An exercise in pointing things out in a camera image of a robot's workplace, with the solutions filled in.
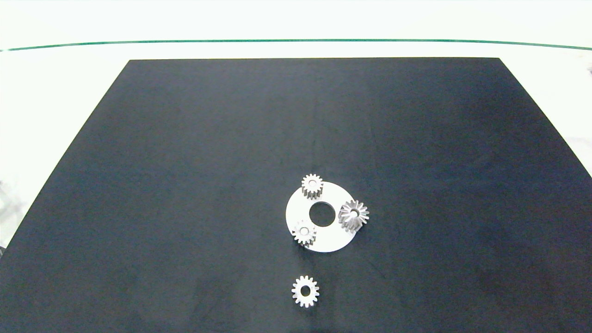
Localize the small steel gear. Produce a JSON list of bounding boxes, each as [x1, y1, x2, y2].
[[301, 173, 324, 200], [291, 275, 320, 308], [292, 220, 318, 247]]

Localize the round white plate with pins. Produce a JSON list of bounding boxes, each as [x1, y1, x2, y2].
[[285, 182, 359, 253]]

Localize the dark mat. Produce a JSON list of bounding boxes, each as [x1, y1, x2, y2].
[[0, 57, 592, 333]]

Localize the larger steel gear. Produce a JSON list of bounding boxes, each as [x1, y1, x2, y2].
[[338, 200, 370, 233]]

